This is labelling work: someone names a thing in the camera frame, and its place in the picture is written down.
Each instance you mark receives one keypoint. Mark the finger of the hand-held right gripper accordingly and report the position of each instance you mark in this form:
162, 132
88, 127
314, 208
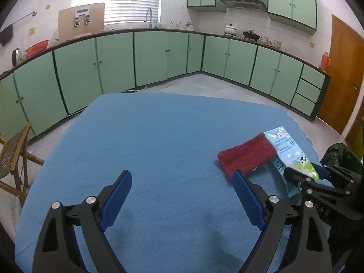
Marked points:
297, 176
321, 170

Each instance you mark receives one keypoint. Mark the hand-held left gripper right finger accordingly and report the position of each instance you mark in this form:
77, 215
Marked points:
248, 202

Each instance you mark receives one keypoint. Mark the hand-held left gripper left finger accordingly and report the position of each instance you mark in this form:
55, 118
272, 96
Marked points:
116, 202

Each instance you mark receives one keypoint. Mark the blue and white milk carton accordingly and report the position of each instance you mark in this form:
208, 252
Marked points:
284, 145

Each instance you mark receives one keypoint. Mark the dark red cloth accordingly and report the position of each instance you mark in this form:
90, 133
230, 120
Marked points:
244, 156

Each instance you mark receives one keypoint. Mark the blue table cloth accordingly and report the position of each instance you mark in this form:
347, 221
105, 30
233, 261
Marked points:
159, 136

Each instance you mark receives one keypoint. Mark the brown wooden door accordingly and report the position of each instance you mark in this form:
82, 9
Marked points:
344, 76

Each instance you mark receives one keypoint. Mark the red thermos flask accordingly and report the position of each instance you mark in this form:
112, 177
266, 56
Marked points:
324, 61

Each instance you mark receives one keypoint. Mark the wooden chair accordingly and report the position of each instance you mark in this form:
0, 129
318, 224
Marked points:
11, 153

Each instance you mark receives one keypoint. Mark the green base cabinet row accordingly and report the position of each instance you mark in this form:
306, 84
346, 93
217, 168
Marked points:
76, 74
241, 62

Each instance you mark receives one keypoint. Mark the black wok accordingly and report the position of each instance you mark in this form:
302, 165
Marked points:
251, 35

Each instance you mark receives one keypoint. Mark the white lidded pot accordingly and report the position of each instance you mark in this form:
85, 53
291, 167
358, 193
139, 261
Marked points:
230, 30

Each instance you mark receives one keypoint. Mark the red plastic basin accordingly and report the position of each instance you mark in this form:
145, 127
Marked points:
37, 48

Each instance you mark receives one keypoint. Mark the steel electric kettle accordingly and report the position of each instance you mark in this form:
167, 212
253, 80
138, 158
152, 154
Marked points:
16, 57

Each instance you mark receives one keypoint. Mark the brown cardboard board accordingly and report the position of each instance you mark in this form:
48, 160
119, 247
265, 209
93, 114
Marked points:
66, 31

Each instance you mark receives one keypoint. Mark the black range hood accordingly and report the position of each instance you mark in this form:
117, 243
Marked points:
243, 2

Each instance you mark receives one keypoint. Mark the metal kitchen faucet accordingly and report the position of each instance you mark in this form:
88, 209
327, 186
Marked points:
149, 15

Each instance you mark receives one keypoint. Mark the dark hanging towel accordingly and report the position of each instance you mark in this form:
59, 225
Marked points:
6, 35

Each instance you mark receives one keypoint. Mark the green wall cabinets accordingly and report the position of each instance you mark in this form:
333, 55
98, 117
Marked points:
293, 2

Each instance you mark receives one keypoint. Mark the metal towel rail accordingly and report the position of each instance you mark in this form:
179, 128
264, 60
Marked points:
24, 18

